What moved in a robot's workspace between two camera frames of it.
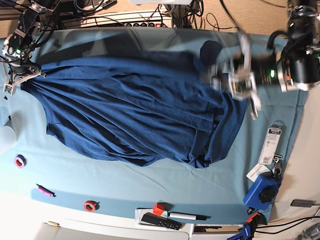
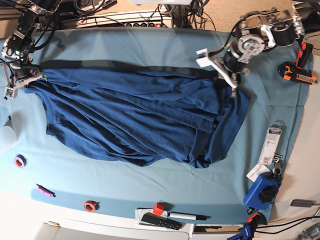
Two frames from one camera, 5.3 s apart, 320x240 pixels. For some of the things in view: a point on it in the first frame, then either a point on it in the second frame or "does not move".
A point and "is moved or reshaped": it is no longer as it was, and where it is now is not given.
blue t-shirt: [160, 108] is moved or reshaped
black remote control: [161, 220] does not move
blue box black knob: [263, 191] does not move
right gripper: [241, 80] → [230, 75]
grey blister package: [271, 143] does not move
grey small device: [302, 203] does not move
